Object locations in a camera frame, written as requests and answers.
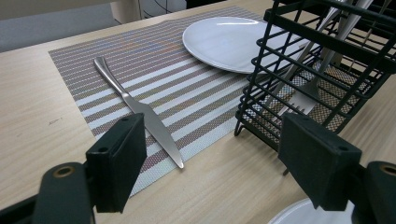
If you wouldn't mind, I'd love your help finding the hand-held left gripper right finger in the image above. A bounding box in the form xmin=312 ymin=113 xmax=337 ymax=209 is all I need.
xmin=277 ymin=112 xmax=363 ymax=212

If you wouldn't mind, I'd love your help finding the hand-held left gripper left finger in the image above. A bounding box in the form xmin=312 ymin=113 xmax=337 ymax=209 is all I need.
xmin=85 ymin=112 xmax=148 ymax=214

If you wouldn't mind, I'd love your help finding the silver table knife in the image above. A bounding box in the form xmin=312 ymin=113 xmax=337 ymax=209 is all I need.
xmin=92 ymin=56 xmax=185 ymax=170

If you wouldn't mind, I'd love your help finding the silver fork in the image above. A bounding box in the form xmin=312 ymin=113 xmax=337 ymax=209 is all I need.
xmin=276 ymin=0 xmax=375 ymax=116

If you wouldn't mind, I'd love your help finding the black wire cutlery basket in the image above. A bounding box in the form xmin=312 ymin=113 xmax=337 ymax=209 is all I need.
xmin=233 ymin=0 xmax=396 ymax=153

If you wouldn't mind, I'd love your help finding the white round plate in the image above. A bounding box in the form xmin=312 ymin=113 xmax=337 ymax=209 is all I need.
xmin=181 ymin=16 xmax=312 ymax=75
xmin=267 ymin=197 xmax=356 ymax=224

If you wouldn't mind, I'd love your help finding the striped grey placemat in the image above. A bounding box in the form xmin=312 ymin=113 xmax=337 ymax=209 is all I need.
xmin=48 ymin=5 xmax=281 ymax=198

